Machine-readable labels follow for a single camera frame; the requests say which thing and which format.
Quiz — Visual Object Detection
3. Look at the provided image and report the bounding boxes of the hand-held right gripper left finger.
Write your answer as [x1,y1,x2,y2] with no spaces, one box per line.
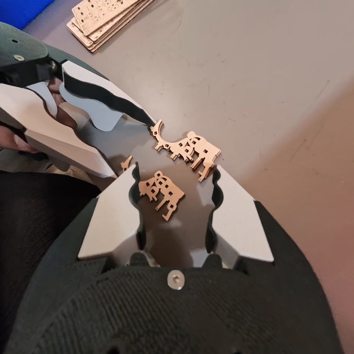
[77,163,145,268]

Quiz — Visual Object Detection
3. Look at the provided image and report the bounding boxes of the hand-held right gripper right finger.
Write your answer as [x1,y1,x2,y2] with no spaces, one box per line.
[205,164,275,269]

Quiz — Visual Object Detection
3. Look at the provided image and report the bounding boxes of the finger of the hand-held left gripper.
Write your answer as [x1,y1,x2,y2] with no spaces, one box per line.
[59,60,157,132]
[0,81,118,179]

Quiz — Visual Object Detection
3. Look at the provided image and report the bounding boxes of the wooden elephant body puzzle piece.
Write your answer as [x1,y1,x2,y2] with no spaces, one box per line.
[138,171,185,222]

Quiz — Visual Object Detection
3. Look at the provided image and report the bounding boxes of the wooden elephant puzzle model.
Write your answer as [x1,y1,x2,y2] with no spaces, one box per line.
[151,119,222,182]

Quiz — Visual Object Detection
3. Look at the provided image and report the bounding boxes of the grey desk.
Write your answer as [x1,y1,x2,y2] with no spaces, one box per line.
[23,0,354,354]

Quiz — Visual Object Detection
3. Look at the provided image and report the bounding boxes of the person's left hand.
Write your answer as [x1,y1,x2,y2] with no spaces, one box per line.
[0,124,39,154]

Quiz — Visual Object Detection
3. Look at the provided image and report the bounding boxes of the stack of wooden puzzle sheets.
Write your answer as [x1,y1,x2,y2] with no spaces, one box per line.
[66,0,155,53]

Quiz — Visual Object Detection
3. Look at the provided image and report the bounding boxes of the blue plastic bin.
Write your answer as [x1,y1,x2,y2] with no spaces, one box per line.
[0,0,53,31]

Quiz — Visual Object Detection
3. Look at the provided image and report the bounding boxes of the person's beige trousers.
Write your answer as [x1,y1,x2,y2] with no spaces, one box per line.
[0,149,97,191]

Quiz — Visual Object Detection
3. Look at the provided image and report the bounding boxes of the person's black sweater torso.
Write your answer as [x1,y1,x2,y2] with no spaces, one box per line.
[0,171,100,354]

